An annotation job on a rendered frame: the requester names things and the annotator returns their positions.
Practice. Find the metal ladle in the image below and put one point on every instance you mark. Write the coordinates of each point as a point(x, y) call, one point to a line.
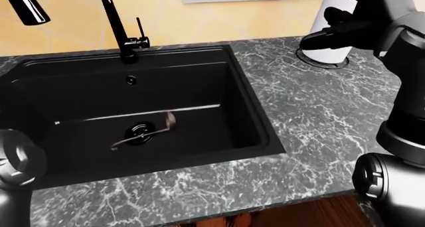
point(170, 121)

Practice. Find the black round overflow hole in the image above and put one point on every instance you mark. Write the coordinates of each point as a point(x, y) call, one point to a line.
point(131, 79)

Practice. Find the black sink basin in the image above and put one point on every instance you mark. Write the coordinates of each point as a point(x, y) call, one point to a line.
point(99, 100)

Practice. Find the black sink faucet spout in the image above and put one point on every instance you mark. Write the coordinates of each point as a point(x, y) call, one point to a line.
point(112, 18)

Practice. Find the white paper towel roll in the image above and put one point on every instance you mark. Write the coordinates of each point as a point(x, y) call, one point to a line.
point(327, 55)

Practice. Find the round black towel holder base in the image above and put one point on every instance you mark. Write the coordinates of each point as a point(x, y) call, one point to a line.
point(322, 64)

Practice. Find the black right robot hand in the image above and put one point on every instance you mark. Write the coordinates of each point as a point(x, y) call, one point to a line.
point(368, 25)

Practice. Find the thin silver rod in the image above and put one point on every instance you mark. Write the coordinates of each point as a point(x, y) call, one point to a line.
point(133, 114)

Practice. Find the black round sink drain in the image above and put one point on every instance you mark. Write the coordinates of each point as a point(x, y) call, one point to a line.
point(139, 133)

